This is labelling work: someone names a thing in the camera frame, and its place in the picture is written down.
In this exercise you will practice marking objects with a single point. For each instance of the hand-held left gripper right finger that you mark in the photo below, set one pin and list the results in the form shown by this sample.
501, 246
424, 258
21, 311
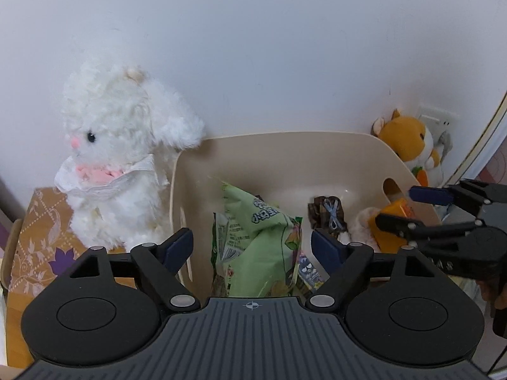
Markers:
323, 245

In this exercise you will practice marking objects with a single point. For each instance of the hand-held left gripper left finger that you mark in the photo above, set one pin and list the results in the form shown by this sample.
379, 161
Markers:
180, 247

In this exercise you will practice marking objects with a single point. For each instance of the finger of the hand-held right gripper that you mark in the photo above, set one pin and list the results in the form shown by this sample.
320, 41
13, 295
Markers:
396, 223
427, 194

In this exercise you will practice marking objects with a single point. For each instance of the orange box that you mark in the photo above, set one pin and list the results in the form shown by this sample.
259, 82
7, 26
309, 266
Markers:
396, 209

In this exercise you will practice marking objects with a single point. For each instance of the beige plastic storage bin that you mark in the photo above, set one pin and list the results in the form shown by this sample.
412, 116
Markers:
277, 166

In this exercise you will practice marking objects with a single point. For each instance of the wooden desktop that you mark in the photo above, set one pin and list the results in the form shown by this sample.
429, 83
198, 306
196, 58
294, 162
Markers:
16, 332

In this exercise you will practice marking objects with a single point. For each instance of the cartoon print packet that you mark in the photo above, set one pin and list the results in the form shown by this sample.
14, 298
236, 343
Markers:
309, 271

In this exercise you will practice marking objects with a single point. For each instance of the pinkish white plush toy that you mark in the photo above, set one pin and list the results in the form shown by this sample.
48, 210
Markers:
364, 225

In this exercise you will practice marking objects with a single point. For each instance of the orange hamster plush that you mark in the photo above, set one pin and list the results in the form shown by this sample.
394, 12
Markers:
408, 138

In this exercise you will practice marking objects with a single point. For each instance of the green snack bag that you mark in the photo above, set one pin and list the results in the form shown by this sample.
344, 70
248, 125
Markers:
253, 245

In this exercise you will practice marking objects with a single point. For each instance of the white plush rabbit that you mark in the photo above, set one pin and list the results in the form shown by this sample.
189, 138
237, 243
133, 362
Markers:
119, 134

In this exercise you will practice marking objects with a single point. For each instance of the brown floral tissue box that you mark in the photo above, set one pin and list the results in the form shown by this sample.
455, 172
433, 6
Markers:
39, 237

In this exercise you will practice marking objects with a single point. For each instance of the curved wooden piece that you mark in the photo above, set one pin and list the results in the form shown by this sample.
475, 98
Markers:
12, 245

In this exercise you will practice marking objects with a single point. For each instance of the white wall socket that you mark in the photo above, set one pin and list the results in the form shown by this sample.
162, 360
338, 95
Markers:
435, 116

